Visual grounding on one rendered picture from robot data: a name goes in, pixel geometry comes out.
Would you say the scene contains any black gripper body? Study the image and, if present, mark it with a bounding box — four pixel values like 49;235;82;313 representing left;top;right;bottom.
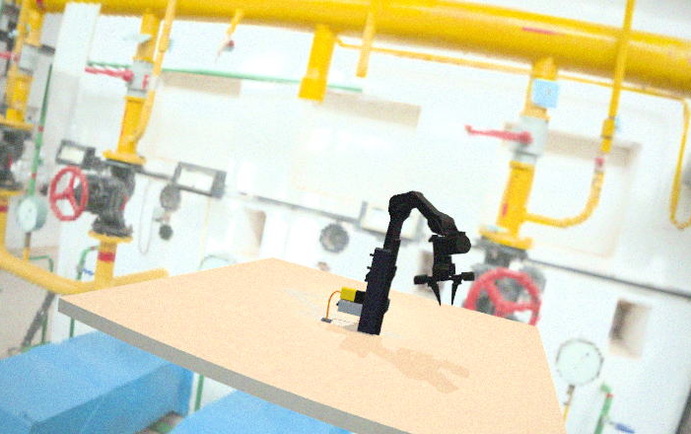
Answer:
413;255;475;285

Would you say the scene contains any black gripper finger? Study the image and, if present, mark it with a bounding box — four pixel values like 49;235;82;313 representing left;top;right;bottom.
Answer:
451;282;462;305
427;284;441;306

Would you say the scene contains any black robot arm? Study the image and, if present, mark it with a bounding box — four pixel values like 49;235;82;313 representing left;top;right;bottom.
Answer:
383;190;471;279

